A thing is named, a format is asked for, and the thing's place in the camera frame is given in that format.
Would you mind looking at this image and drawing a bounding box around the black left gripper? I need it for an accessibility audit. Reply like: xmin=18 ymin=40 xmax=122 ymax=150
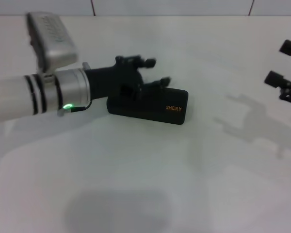
xmin=84 ymin=55 xmax=172 ymax=101

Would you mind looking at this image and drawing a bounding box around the black glasses case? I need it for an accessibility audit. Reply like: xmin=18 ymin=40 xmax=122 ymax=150
xmin=106 ymin=86 xmax=189 ymax=126

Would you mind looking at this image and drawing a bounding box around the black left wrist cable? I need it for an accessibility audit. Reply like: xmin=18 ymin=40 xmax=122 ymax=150
xmin=58 ymin=100 xmax=93 ymax=117

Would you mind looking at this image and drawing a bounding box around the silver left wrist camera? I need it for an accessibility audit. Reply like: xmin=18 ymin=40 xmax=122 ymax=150
xmin=26 ymin=11 xmax=80 ymax=73

